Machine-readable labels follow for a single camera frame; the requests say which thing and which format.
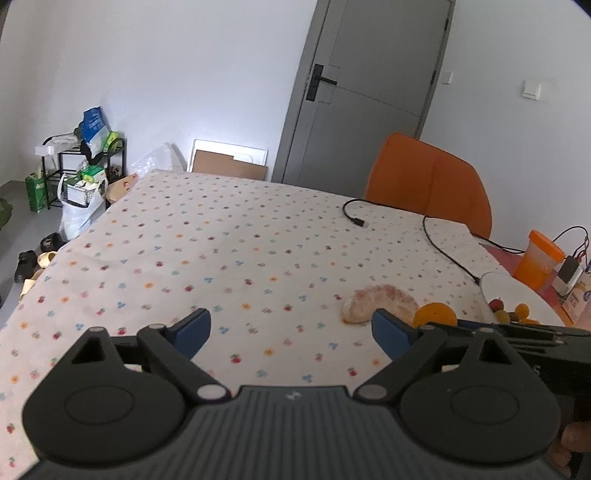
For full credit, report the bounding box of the small orange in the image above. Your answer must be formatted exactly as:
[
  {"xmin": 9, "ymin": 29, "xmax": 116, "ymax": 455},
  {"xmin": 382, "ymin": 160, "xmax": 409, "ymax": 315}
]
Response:
[{"xmin": 413, "ymin": 302, "xmax": 457, "ymax": 329}]

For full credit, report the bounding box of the orange chair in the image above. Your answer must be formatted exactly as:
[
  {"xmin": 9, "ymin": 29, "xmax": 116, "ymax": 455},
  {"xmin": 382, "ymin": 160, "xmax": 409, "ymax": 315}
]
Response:
[{"xmin": 364, "ymin": 134, "xmax": 492, "ymax": 240}]

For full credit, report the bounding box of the thin black cable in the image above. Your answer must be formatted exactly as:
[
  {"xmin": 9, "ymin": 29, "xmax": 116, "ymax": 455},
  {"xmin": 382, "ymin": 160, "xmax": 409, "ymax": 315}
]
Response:
[{"xmin": 475, "ymin": 240, "xmax": 527, "ymax": 254}]

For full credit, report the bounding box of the white panel board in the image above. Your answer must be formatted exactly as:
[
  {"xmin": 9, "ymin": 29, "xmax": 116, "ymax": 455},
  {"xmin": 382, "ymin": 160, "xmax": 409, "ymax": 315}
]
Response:
[{"xmin": 187, "ymin": 138, "xmax": 269, "ymax": 181}]

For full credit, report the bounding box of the grey door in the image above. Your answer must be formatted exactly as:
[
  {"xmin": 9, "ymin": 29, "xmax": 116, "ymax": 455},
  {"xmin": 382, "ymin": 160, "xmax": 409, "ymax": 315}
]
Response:
[{"xmin": 271, "ymin": 0, "xmax": 455, "ymax": 185}]

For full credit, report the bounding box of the black metal rack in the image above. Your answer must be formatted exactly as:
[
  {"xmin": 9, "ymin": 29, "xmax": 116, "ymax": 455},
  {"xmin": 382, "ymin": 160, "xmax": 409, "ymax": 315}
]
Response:
[{"xmin": 36, "ymin": 136, "xmax": 126, "ymax": 210}]

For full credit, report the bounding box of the clear plastic bag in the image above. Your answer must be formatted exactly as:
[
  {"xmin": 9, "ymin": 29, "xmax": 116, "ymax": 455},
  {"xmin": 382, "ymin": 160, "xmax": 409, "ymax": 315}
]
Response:
[{"xmin": 131, "ymin": 142, "xmax": 185, "ymax": 174}]

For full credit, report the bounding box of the person's right hand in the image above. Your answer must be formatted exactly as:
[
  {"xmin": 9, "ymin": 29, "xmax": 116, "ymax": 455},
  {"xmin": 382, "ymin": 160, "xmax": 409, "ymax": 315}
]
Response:
[{"xmin": 549, "ymin": 420, "xmax": 591, "ymax": 480}]

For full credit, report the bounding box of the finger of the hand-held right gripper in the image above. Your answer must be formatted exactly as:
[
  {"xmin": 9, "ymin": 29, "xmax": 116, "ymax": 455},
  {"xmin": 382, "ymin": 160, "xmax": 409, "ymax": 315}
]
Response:
[
  {"xmin": 455, "ymin": 318, "xmax": 591, "ymax": 337},
  {"xmin": 429, "ymin": 322, "xmax": 573, "ymax": 355}
]

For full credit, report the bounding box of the white bowl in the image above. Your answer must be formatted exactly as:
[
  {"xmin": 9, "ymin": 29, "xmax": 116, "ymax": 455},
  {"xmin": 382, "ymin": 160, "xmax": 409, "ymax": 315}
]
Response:
[{"xmin": 480, "ymin": 272, "xmax": 566, "ymax": 328}]

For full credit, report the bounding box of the orange lidded cup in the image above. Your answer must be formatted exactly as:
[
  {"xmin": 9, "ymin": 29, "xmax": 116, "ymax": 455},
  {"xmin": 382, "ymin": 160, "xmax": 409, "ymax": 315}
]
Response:
[{"xmin": 513, "ymin": 230, "xmax": 565, "ymax": 292}]

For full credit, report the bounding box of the black cable with plug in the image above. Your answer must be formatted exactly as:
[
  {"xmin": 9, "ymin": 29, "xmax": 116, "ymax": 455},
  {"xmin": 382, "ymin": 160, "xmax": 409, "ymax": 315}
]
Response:
[
  {"xmin": 342, "ymin": 198, "xmax": 428, "ymax": 228},
  {"xmin": 422, "ymin": 216, "xmax": 481, "ymax": 284}
]

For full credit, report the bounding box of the blue bag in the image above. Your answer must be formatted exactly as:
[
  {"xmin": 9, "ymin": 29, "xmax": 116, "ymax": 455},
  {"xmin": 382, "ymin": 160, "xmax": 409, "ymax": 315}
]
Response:
[{"xmin": 82, "ymin": 107, "xmax": 110, "ymax": 155}]

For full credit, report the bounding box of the brown cardboard sheet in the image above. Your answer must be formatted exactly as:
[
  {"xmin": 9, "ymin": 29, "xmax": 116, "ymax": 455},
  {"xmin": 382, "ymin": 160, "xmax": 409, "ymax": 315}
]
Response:
[{"xmin": 191, "ymin": 149, "xmax": 267, "ymax": 180}]

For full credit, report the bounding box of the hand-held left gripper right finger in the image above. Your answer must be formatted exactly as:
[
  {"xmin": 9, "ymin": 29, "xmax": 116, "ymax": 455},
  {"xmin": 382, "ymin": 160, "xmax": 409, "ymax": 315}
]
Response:
[{"xmin": 353, "ymin": 308, "xmax": 522, "ymax": 407}]

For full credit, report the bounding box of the brown cardboard box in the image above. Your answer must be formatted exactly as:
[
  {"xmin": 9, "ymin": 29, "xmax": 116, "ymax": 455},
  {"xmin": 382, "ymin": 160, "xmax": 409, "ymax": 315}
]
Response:
[{"xmin": 105, "ymin": 173, "xmax": 139, "ymax": 204}]

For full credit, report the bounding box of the floral tablecloth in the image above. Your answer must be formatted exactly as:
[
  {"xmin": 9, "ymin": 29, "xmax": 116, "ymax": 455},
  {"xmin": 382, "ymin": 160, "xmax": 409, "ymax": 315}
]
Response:
[{"xmin": 0, "ymin": 170, "xmax": 513, "ymax": 480}]

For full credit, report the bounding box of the black door handle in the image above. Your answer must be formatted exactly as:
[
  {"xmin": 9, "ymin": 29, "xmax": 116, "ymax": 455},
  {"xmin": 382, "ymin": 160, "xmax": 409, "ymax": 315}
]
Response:
[{"xmin": 305, "ymin": 65, "xmax": 338, "ymax": 101}]

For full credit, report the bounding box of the green carton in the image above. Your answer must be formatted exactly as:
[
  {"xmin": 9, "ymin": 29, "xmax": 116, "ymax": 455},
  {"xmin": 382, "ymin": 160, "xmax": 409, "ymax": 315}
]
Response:
[{"xmin": 25, "ymin": 173, "xmax": 49, "ymax": 213}]

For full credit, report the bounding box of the peeled pomelo piece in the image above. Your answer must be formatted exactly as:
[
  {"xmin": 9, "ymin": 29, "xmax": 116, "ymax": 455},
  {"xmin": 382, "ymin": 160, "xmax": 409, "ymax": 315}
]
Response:
[{"xmin": 341, "ymin": 285, "xmax": 420, "ymax": 326}]

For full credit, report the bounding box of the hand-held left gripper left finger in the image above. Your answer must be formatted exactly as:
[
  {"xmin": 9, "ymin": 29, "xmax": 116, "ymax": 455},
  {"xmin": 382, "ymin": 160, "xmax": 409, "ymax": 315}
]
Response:
[{"xmin": 65, "ymin": 308, "xmax": 232, "ymax": 407}]

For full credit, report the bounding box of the white plastic bag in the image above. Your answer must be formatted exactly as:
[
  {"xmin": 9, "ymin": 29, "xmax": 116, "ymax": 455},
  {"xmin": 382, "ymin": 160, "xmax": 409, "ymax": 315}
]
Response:
[{"xmin": 60, "ymin": 178, "xmax": 108, "ymax": 241}]

